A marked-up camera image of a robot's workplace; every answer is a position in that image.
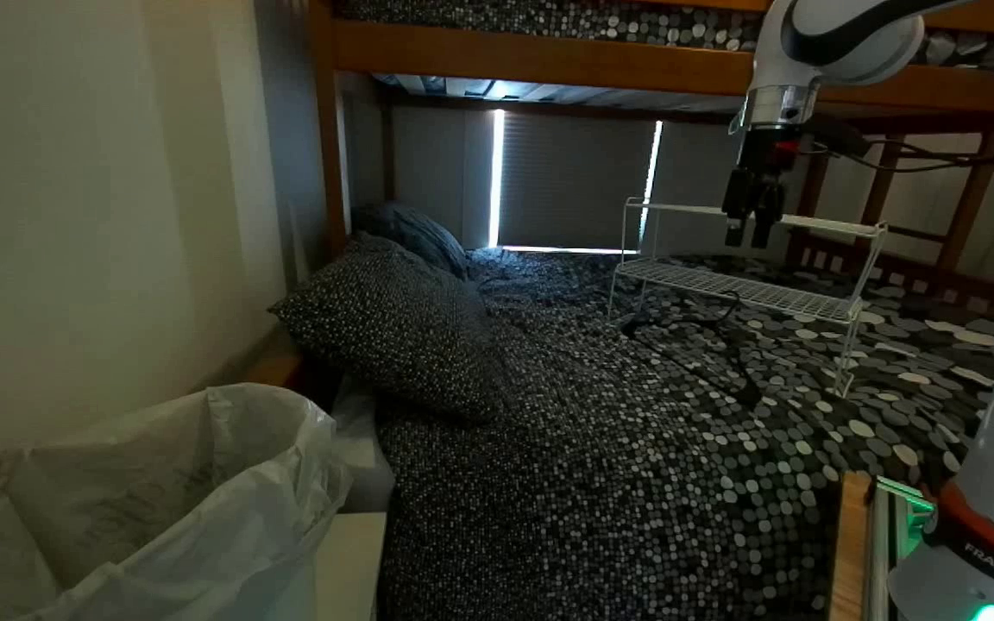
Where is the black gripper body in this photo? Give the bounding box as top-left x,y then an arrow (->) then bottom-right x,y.
724,128 -> 804,219

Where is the black dotted pillow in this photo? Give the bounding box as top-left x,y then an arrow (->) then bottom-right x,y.
273,235 -> 508,420

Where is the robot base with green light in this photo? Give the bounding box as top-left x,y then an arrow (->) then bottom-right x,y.
885,476 -> 994,621

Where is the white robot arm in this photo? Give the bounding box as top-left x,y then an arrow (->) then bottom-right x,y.
723,0 -> 994,526

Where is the black dotted bed duvet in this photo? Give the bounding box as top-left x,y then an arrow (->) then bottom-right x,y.
381,255 -> 994,621

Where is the blue pillow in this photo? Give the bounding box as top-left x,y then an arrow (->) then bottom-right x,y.
352,204 -> 465,276

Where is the white bed mattress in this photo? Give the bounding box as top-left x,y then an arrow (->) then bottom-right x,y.
332,381 -> 398,516

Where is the clear acrylic stand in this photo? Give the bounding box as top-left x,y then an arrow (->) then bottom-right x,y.
615,196 -> 887,394

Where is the grey window blind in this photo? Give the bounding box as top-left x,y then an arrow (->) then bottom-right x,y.
393,108 -> 734,250

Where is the white plastic bag bin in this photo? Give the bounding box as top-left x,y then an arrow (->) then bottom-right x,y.
0,383 -> 349,621

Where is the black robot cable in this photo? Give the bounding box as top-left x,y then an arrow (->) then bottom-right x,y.
809,121 -> 994,176

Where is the wooden bunk bed frame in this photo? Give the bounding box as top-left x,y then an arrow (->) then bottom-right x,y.
309,0 -> 994,314

